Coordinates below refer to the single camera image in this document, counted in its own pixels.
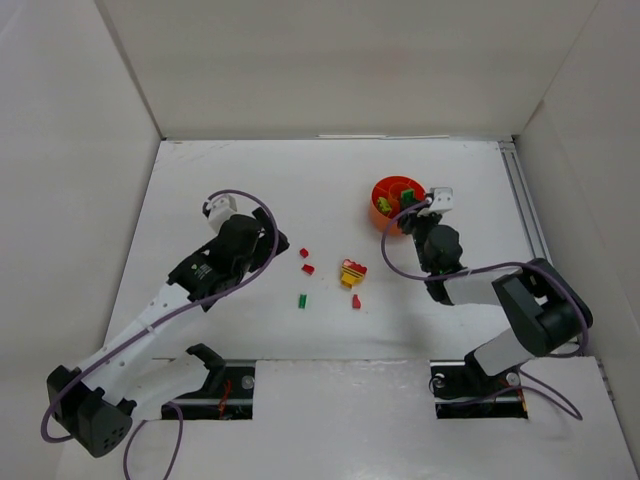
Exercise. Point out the red yellow striped lego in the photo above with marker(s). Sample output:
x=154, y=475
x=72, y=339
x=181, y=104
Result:
x=351, y=273

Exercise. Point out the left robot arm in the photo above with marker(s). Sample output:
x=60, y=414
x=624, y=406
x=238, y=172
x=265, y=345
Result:
x=98, y=401

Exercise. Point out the red curved lego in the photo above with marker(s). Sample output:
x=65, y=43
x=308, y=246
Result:
x=307, y=269

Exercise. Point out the orange round divided container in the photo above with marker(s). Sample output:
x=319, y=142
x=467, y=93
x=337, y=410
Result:
x=391, y=188

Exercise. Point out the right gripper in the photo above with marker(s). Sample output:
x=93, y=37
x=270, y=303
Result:
x=413, y=220

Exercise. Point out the dark green long lego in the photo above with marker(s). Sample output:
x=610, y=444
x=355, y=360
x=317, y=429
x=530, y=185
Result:
x=407, y=198

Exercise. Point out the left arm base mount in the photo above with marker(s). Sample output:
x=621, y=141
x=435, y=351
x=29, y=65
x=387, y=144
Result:
x=227, y=392

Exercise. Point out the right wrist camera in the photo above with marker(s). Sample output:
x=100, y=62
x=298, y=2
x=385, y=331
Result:
x=438, y=200

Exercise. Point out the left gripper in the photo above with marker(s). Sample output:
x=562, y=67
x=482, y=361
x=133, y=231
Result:
x=270, y=232

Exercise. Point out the lime green large lego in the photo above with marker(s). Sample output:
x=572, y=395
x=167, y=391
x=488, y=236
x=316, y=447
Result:
x=383, y=206

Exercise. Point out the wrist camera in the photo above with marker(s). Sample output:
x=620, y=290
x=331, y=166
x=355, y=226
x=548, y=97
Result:
x=217, y=209
x=438, y=200

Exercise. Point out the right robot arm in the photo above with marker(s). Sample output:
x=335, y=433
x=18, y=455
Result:
x=542, y=310

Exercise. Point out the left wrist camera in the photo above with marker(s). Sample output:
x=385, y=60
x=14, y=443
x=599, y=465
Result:
x=217, y=209

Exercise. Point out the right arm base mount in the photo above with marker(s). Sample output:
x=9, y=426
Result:
x=462, y=390

